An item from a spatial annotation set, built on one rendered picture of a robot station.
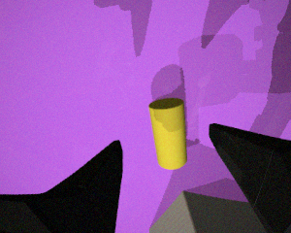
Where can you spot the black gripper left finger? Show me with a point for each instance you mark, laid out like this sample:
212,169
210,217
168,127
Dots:
86,202

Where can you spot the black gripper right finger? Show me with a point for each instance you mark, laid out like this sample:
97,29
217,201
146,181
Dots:
261,165

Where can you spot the yellow cylinder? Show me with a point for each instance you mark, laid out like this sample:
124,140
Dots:
168,129

